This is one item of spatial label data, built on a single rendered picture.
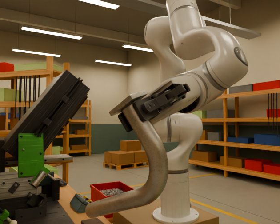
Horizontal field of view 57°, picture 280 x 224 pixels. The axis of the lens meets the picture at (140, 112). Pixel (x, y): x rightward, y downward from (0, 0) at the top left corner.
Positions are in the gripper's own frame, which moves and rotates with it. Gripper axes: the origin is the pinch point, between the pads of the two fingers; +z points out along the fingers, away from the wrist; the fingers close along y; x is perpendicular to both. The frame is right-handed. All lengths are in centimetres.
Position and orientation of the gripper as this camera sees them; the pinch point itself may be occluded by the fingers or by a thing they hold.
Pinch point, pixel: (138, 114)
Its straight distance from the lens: 40.7
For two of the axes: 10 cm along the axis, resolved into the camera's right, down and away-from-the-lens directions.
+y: 6.3, -4.6, -6.2
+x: 5.2, 8.5, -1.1
